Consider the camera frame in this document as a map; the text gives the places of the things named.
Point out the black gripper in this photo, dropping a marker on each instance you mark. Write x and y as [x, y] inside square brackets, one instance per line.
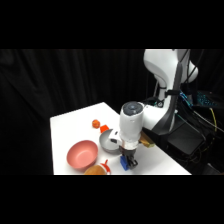
[128, 154]

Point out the blue cube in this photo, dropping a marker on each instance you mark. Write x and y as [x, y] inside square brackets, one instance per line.
[124, 164]

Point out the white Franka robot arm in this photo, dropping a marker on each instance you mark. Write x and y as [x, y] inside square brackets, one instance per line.
[131, 123]

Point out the grey bowl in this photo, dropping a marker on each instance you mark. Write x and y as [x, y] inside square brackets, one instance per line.
[105, 142]

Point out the pink bowl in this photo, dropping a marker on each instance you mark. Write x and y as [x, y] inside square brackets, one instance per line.
[82, 155]

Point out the red white small toy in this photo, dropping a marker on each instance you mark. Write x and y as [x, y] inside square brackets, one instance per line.
[107, 168]

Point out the orange round toy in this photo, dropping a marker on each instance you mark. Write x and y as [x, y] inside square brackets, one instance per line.
[95, 170]

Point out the small red block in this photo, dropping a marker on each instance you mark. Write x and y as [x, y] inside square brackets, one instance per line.
[104, 129]

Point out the black controller box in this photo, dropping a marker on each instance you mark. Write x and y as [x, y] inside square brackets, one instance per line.
[185, 136]

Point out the blue electronics board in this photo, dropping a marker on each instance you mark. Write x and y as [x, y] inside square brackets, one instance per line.
[201, 99]

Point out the black curtain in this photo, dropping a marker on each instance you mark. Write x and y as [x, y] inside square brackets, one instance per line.
[43, 86]

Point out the yellow wrist mount piece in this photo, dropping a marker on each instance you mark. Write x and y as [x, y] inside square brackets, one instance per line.
[146, 140]

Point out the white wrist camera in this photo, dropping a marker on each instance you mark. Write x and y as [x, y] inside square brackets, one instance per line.
[114, 136]

